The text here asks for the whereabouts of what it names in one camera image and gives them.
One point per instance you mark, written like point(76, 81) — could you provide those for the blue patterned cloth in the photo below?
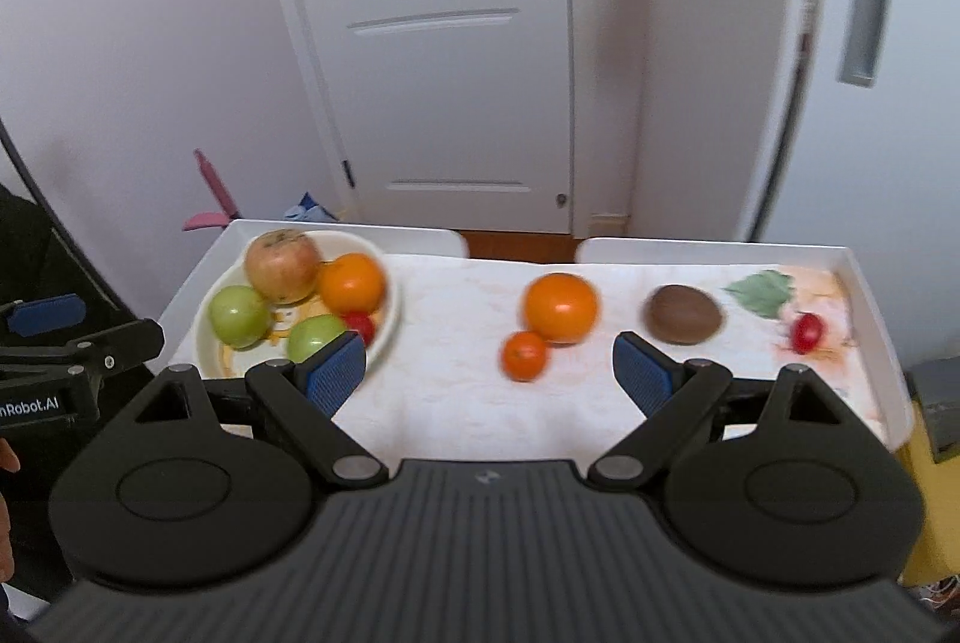
point(309, 209)

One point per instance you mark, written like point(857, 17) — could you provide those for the green apple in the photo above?
point(238, 315)
point(315, 337)

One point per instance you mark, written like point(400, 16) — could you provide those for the grey laptop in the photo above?
point(941, 403)

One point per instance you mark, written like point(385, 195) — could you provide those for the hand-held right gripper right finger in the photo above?
point(642, 374)

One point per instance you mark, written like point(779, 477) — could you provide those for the white sliding door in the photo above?
point(900, 200)

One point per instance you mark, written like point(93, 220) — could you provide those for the pink plastic object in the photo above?
point(217, 193)

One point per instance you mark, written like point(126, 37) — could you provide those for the small tangerine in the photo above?
point(525, 356)

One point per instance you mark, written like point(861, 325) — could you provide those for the yellow oval plate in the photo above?
point(225, 359)

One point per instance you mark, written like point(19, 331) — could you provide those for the large orange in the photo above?
point(352, 283)
point(561, 307)

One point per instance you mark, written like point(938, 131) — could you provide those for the red cherry tomato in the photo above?
point(807, 332)

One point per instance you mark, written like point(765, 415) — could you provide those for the white panel door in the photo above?
point(435, 88)

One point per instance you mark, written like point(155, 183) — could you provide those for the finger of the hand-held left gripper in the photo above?
point(120, 341)
point(46, 314)

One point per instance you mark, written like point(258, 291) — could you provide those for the red yellow apple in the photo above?
point(283, 264)

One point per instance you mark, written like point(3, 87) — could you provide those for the round red tomato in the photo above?
point(361, 324)

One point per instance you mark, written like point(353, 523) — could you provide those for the person's left hand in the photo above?
point(7, 459)

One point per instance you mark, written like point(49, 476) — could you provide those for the brown kiwi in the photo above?
point(684, 313)

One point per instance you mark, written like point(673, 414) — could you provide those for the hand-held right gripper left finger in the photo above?
point(337, 374)

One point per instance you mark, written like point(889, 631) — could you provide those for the white tray table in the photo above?
point(874, 328)

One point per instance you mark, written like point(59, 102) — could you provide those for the yellow box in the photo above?
point(937, 523)

